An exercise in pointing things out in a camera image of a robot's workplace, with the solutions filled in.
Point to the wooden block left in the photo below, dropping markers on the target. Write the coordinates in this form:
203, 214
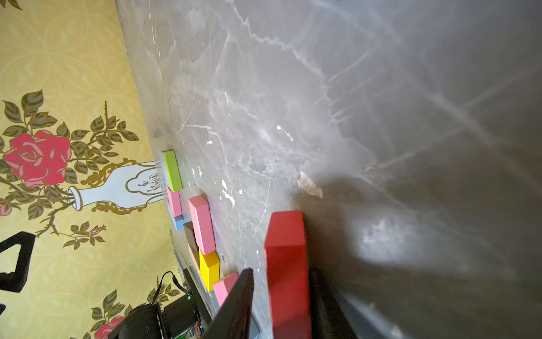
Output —
194, 253

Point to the dark brown block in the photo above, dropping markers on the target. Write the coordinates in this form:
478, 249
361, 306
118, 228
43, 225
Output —
190, 235

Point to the red block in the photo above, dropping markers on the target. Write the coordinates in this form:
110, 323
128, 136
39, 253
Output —
288, 275

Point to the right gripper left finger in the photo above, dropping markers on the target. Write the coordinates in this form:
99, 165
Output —
234, 317

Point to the light blue block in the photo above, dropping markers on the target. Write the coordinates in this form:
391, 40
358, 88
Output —
163, 166
178, 221

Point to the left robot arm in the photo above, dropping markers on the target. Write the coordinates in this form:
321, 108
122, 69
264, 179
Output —
169, 313

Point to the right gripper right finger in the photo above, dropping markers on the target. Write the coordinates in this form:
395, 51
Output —
327, 318

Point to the light blue block upper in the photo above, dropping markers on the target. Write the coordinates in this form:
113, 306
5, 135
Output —
163, 166

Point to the green block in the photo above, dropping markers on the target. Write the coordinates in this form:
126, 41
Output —
173, 173

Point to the pink block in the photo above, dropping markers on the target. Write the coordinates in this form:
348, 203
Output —
223, 287
202, 224
175, 204

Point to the light blue block left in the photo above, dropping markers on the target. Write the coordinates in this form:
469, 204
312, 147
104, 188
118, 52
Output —
178, 221

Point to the yellow block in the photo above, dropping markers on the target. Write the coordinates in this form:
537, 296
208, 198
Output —
209, 269

